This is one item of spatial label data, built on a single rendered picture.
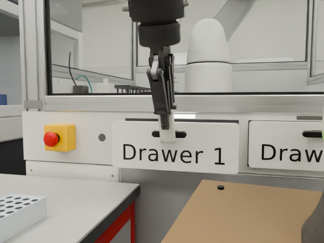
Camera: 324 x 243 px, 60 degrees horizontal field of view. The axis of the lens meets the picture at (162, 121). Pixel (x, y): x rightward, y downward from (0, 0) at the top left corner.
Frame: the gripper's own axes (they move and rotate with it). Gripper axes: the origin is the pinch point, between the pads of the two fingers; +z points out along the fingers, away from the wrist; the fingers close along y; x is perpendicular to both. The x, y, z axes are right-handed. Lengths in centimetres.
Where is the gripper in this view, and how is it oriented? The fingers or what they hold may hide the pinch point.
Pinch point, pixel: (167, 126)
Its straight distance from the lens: 57.5
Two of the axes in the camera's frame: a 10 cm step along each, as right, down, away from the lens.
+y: -2.2, 4.1, -8.8
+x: 9.7, 0.2, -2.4
